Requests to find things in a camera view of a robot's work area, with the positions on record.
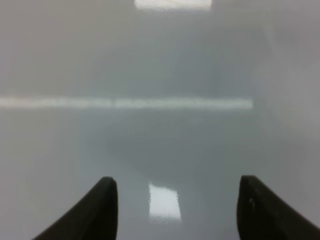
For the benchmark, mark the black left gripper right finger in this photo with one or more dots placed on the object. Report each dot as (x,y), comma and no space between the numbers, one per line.
(262,215)

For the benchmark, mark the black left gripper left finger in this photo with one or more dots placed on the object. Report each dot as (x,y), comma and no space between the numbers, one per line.
(94,217)

